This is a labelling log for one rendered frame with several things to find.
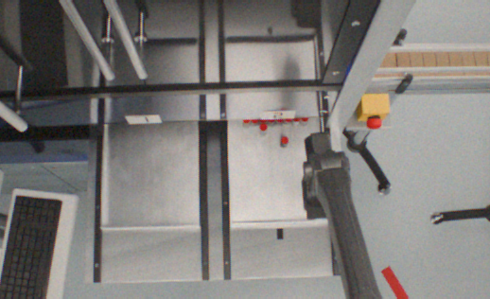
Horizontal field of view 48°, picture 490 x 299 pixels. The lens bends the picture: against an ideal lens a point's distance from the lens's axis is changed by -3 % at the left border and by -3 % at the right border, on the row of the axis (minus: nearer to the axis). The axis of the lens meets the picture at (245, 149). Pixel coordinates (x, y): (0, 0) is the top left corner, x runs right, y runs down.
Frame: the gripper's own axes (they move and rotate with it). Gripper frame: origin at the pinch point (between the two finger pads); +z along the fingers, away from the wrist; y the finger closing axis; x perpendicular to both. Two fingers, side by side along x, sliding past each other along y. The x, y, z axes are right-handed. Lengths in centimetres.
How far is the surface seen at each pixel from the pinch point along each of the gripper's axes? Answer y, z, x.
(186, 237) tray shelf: 0.5, 19.7, 31.7
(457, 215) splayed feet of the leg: 25, 94, -73
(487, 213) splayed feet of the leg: 24, 91, -85
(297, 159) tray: 19.8, 15.9, 0.9
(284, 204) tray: 7.7, 18.1, 5.4
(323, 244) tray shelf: -3.3, 20.2, -4.4
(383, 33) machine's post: 17.6, -43.0, -9.8
